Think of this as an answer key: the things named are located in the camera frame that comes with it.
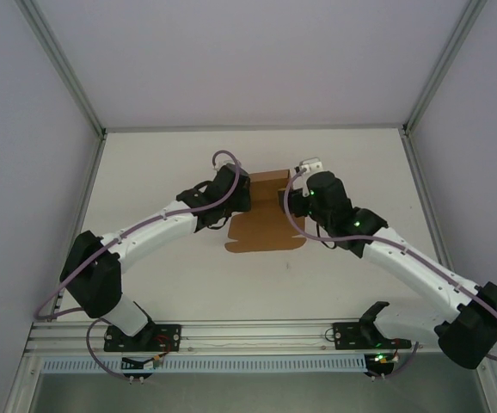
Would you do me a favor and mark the power connector wire bundle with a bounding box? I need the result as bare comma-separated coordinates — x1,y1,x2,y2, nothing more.
121,352,173,372
366,350,401,373

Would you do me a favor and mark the aluminium frame post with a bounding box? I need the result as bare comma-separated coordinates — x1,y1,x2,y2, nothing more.
402,0,488,137
15,0,107,138

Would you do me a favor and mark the brown cardboard box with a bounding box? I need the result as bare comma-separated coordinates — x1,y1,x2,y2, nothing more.
224,169,309,255

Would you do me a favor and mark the aluminium frame leg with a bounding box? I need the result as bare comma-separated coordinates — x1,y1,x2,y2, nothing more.
471,350,497,413
1,354,46,413

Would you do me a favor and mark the aluminium mounting rail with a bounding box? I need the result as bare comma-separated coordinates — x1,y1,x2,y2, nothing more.
23,317,495,357

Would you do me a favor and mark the white slotted cable duct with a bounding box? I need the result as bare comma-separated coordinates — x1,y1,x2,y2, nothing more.
41,354,368,374

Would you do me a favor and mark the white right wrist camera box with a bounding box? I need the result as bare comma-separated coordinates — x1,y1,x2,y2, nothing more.
298,157,325,174

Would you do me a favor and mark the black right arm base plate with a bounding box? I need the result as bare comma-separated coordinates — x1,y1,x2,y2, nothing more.
333,320,413,350

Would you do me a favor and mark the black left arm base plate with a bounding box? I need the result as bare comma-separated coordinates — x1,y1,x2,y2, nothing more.
103,323,183,353

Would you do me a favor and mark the aluminium table back rail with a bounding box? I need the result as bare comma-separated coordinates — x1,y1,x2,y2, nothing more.
104,124,406,131

